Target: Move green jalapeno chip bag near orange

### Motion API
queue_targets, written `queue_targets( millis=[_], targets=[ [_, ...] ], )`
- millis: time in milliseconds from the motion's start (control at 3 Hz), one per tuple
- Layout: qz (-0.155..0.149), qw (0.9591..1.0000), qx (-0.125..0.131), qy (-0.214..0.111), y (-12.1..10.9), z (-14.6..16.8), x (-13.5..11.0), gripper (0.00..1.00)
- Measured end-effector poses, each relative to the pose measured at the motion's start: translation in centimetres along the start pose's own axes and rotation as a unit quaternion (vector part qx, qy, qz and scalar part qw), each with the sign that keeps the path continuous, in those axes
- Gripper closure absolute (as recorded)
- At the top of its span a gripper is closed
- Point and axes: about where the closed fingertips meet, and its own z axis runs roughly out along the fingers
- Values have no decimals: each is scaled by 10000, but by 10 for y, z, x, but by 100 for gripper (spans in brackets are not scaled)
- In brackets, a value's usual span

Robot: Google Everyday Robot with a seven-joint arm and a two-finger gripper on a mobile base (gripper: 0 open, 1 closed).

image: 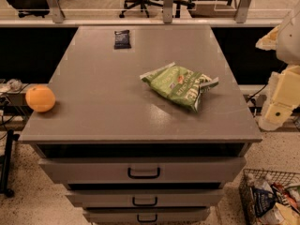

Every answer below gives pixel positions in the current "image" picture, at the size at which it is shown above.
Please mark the wire basket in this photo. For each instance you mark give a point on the wire basket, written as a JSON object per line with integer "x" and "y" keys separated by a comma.
{"x": 246, "y": 193}

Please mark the red snack bag in basket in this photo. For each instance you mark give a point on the red snack bag in basket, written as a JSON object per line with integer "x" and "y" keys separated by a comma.
{"x": 283, "y": 196}

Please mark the drawer black handle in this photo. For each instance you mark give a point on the drawer black handle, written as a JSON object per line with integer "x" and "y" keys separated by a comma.
{"x": 147, "y": 218}
{"x": 142, "y": 174}
{"x": 144, "y": 202}

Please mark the black stand left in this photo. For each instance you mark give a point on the black stand left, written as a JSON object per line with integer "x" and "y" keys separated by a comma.
{"x": 5, "y": 164}

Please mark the dark blue bag in basket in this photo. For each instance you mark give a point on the dark blue bag in basket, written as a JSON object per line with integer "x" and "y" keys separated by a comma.
{"x": 264, "y": 200}

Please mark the clear plastic bag left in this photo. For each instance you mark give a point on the clear plastic bag left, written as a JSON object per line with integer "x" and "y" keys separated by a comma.
{"x": 14, "y": 85}

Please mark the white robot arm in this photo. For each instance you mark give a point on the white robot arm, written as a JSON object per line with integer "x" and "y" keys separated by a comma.
{"x": 288, "y": 44}

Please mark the dark blue snack packet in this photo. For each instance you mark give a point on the dark blue snack packet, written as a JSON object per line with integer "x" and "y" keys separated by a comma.
{"x": 122, "y": 40}

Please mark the orange fruit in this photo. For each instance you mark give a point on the orange fruit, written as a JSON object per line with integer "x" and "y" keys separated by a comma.
{"x": 40, "y": 98}

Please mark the green jalapeno chip bag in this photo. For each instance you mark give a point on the green jalapeno chip bag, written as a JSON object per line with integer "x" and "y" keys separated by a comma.
{"x": 180, "y": 85}

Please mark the top drawer black handle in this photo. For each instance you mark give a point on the top drawer black handle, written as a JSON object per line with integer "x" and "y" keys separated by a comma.
{"x": 142, "y": 174}

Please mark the grey drawer cabinet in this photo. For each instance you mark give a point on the grey drawer cabinet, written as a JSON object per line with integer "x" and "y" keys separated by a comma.
{"x": 106, "y": 120}

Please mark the middle drawer black handle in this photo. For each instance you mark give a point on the middle drawer black handle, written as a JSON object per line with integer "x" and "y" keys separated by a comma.
{"x": 144, "y": 202}

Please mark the black office chair centre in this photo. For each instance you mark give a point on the black office chair centre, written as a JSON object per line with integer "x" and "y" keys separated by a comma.
{"x": 141, "y": 4}

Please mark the yellow bag in basket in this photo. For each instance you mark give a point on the yellow bag in basket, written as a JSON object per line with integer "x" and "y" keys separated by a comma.
{"x": 286, "y": 216}

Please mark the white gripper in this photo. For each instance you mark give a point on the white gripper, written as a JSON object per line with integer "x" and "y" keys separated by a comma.
{"x": 290, "y": 44}

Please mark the bottom drawer black handle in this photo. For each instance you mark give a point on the bottom drawer black handle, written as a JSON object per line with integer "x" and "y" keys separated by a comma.
{"x": 147, "y": 218}

